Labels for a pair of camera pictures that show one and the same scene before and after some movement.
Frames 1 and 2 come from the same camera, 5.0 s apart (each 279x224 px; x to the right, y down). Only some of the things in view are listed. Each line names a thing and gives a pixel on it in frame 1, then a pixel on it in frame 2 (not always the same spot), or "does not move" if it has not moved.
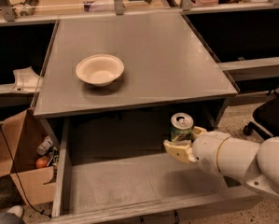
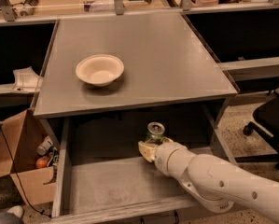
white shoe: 18,210 does not move
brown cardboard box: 13,154 does not move
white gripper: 207,149 -> 162,157
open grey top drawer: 115,165 does not move
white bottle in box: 45,146 does not move
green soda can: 181,127 -> 156,131
